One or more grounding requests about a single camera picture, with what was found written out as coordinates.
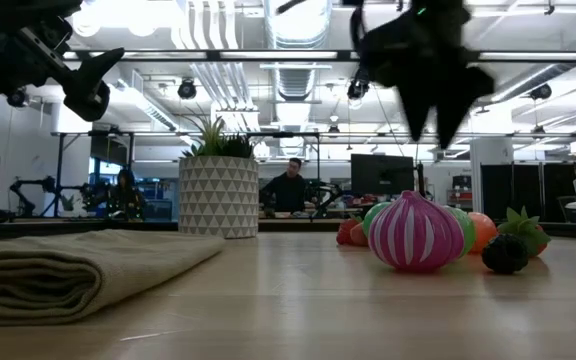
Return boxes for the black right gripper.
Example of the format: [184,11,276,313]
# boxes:
[350,0,497,151]

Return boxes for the green toy melon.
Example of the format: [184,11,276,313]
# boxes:
[361,201,478,257]

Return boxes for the purple ball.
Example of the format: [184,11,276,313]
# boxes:
[367,189,467,274]

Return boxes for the orange toy fruit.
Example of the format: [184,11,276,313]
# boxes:
[467,211,499,255]

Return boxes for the red strawberry toy green leaves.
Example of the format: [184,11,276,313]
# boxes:
[496,205,552,259]

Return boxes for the small pink red toy fruit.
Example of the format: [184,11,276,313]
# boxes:
[350,222,372,248]

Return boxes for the red toy strawberry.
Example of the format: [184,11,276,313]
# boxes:
[336,217,364,246]

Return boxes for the black toy blackberry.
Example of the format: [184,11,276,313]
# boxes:
[481,232,530,275]

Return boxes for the black ceiling spotlight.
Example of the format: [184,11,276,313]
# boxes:
[176,77,198,101]
[528,82,553,102]
[6,88,30,109]

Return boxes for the black computer monitor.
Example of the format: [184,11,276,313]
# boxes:
[350,153,416,197]

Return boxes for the background shelf with boxes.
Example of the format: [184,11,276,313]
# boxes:
[446,174,473,210]

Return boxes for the person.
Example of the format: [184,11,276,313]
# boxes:
[259,157,315,217]
[105,168,147,221]

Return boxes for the green artificial plant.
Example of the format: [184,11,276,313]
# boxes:
[180,107,255,160]

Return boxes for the white triangle-patterned plant pot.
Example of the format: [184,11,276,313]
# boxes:
[178,156,260,240]

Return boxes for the folded olive cloth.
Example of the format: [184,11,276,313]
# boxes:
[0,228,227,327]

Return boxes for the black hanging ceiling camera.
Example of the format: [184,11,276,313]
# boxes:
[346,79,369,101]

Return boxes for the black overhead frame beam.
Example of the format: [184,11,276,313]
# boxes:
[62,48,576,65]

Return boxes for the black partition wall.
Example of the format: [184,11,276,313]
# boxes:
[480,162,576,224]

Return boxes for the black aluminium table frame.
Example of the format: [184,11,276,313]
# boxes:
[0,217,576,240]

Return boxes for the silver ventilation duct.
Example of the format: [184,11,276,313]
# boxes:
[263,0,334,102]

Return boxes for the black background rig frame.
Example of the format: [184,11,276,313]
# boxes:
[50,129,576,219]

